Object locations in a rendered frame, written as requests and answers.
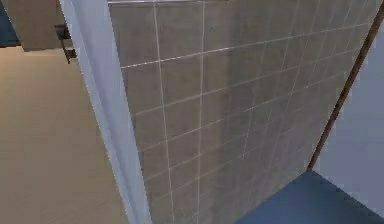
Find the black door handle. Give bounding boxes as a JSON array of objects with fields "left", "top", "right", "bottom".
[{"left": 54, "top": 24, "right": 78, "bottom": 65}]

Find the tan wooden room door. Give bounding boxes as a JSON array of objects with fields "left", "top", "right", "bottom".
[{"left": 0, "top": 0, "right": 130, "bottom": 224}]

